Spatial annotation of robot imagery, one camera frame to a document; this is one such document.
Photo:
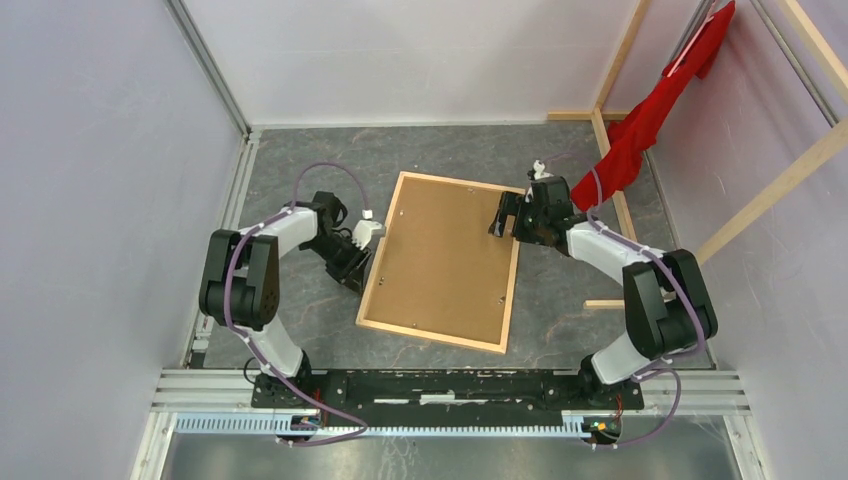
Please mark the wooden picture frame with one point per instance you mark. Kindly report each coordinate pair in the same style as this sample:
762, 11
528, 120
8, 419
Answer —
371, 318

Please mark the brown backing board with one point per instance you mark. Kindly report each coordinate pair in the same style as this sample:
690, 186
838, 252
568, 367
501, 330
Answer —
444, 265

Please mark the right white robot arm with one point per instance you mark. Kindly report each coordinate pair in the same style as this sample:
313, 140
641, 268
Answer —
668, 310

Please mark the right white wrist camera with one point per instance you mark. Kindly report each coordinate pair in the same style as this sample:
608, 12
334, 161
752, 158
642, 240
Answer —
538, 171

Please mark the wooden stand structure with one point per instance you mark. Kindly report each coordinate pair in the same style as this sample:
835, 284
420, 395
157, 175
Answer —
752, 160

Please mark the red cloth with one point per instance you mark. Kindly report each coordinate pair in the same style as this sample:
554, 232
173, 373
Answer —
638, 131

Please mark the aluminium rail base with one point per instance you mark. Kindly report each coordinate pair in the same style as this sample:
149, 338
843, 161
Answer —
219, 401

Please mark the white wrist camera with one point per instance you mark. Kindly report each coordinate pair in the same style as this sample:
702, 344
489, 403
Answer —
366, 230
538, 171

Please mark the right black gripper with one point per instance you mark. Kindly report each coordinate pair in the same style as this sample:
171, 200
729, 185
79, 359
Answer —
510, 204

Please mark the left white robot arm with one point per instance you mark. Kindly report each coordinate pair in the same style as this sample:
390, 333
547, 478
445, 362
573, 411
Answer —
241, 288

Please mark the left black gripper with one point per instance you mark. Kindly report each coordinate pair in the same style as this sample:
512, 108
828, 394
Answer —
352, 272

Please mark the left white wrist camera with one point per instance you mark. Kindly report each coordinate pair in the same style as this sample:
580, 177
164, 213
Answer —
366, 230

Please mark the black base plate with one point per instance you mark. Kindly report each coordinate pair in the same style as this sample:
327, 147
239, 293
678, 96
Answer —
447, 398

